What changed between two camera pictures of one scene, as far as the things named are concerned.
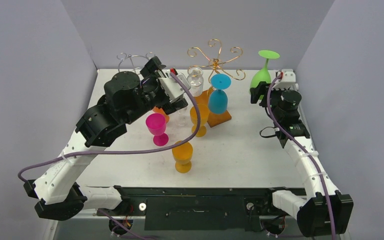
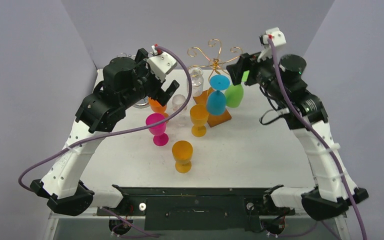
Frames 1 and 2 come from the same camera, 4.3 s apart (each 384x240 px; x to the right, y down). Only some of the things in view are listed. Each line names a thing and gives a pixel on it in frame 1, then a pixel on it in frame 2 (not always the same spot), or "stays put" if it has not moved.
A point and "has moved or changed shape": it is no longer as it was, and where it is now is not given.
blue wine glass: (218, 101) stays put
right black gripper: (259, 94) → (247, 67)
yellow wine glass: (204, 111) stays put
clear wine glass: (195, 74) stays put
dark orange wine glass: (156, 110) stays put
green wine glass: (263, 75) has moved or changed shape
